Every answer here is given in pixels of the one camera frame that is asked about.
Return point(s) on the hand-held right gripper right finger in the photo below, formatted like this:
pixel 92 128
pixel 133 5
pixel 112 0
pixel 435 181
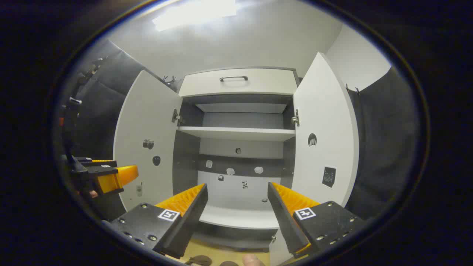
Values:
pixel 284 221

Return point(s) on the white cabinet shelf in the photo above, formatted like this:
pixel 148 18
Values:
pixel 236 133

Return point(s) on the metal door hinge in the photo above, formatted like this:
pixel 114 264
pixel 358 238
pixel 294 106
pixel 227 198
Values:
pixel 295 118
pixel 177 117

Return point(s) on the brown fuzzy shoe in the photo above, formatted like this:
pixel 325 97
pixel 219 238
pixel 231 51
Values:
pixel 228 263
pixel 199 261

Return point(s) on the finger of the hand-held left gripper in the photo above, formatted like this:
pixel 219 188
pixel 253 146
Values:
pixel 111 181
pixel 99 163

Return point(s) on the white cabinet drawer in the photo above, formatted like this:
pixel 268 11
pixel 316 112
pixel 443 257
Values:
pixel 258 87

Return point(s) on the black clamp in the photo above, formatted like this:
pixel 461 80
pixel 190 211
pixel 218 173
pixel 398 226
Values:
pixel 348 88

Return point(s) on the white shoe cabinet door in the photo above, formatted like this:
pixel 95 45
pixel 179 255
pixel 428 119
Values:
pixel 147 118
pixel 325 111

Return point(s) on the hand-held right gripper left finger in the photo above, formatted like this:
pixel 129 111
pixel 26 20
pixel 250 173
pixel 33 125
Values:
pixel 192 218

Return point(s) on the white shoe cabinet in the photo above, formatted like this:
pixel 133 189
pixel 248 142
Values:
pixel 240 122

